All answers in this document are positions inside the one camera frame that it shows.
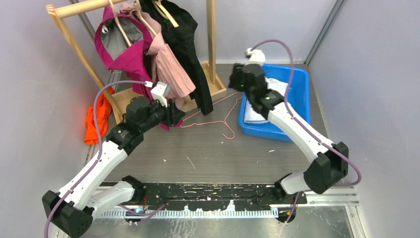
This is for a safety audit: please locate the wooden clothes rack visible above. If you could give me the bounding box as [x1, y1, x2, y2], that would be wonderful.
[46, 0, 226, 122]

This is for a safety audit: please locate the pink wire hanger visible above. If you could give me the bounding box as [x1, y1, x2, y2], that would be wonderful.
[179, 92, 242, 140]

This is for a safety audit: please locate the blue plastic bin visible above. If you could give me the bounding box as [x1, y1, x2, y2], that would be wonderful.
[238, 64, 311, 142]

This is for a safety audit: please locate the aluminium rail frame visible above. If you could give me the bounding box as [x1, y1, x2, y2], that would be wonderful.
[78, 183, 360, 219]

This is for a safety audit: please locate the black garment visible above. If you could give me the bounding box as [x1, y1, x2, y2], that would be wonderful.
[140, 0, 213, 116]

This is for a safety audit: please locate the wooden hanger under black garment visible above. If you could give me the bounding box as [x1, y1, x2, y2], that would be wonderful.
[152, 0, 179, 28]

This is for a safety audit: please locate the wooden hanger under magenta dress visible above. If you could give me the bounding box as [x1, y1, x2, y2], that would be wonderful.
[108, 0, 132, 47]

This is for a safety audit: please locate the magenta dress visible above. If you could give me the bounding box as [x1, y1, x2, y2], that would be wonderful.
[94, 5, 184, 131]

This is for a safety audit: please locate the orange cloth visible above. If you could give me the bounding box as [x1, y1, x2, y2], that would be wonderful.
[84, 93, 112, 145]

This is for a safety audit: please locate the wooden hanger under pink garment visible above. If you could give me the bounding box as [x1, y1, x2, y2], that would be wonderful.
[134, 0, 157, 38]

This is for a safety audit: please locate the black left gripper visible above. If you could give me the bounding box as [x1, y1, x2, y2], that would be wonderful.
[140, 97, 185, 133]

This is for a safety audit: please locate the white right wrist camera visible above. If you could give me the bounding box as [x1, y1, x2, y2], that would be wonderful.
[245, 48, 265, 65]

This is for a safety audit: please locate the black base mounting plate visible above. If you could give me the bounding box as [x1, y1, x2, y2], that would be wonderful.
[98, 182, 308, 224]

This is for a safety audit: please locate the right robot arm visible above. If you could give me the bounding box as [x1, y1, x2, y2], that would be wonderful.
[228, 63, 349, 204]

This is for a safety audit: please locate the pink pleated garment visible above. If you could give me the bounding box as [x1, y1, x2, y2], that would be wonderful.
[120, 2, 196, 109]

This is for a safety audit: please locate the white skirt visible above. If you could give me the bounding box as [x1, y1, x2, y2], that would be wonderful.
[243, 77, 288, 124]

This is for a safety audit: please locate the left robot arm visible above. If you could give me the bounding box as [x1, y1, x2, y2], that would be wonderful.
[42, 96, 185, 238]

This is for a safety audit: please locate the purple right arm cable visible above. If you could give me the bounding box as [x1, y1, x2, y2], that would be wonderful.
[251, 39, 363, 224]

